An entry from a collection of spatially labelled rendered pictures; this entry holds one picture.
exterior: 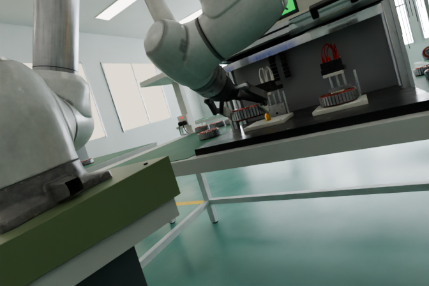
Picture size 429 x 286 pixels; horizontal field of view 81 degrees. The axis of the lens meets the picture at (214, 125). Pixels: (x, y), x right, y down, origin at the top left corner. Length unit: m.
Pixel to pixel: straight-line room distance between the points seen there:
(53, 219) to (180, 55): 0.33
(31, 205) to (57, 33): 0.42
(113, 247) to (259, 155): 0.43
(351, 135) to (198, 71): 0.37
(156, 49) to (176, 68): 0.05
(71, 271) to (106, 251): 0.05
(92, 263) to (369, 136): 0.57
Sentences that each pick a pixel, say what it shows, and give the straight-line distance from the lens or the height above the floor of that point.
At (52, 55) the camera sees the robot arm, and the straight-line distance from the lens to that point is 0.73.
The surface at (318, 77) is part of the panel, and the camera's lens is 1.15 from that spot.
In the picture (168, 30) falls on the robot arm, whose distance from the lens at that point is 0.50.
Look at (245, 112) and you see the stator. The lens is 0.76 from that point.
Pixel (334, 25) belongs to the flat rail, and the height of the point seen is 1.03.
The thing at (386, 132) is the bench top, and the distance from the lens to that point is 0.65.
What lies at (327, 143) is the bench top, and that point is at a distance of 0.66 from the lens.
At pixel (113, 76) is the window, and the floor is 2.29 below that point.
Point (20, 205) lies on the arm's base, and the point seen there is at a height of 0.83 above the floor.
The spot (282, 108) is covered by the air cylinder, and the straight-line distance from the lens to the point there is 1.05.
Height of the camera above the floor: 0.88
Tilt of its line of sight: 4 degrees down
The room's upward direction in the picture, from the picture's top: 17 degrees counter-clockwise
